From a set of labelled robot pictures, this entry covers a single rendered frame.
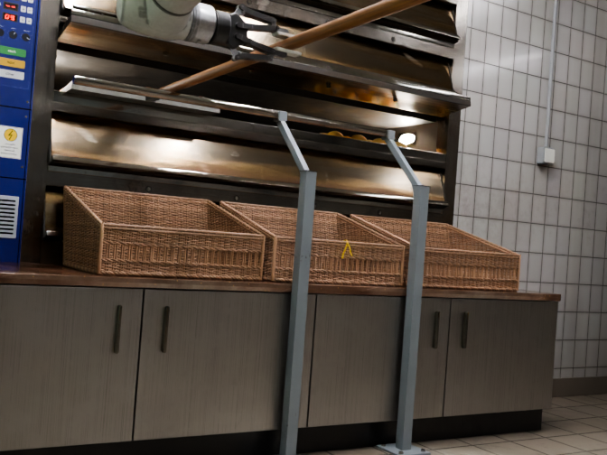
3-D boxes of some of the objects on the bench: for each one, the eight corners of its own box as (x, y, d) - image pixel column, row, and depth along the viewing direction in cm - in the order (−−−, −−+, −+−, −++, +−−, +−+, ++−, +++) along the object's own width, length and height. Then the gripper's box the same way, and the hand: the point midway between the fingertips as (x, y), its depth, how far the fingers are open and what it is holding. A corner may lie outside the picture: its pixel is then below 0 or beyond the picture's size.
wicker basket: (342, 277, 320) (347, 213, 321) (443, 282, 349) (446, 223, 349) (415, 287, 278) (419, 213, 279) (521, 292, 307) (526, 225, 307)
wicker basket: (54, 264, 257) (60, 184, 258) (204, 271, 287) (210, 199, 287) (95, 274, 216) (102, 180, 216) (265, 282, 245) (271, 198, 246)
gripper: (206, -5, 173) (294, 18, 185) (200, 63, 173) (289, 81, 185) (219, -14, 166) (310, 11, 179) (213, 58, 166) (304, 77, 178)
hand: (287, 44), depth 180 cm, fingers closed on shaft, 3 cm apart
